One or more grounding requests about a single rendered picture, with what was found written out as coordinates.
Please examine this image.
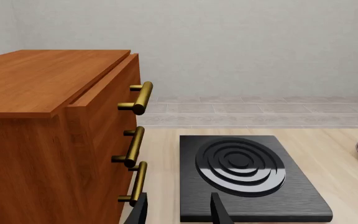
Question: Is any flat black stove plate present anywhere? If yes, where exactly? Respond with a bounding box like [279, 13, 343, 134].
[179, 134, 334, 223]

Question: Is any wooden drawer with gap above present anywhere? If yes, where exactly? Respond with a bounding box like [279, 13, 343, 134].
[66, 52, 142, 138]

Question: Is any wooden cabinet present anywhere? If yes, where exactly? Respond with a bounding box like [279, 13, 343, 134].
[0, 49, 142, 224]

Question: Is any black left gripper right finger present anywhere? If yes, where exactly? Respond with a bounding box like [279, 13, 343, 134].
[210, 192, 236, 224]

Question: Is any brass drawer handle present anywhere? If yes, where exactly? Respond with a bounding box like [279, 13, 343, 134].
[117, 161, 148, 207]
[117, 80, 154, 116]
[111, 126, 145, 168]

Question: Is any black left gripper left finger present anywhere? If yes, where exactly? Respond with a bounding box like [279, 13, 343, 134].
[125, 192, 149, 224]

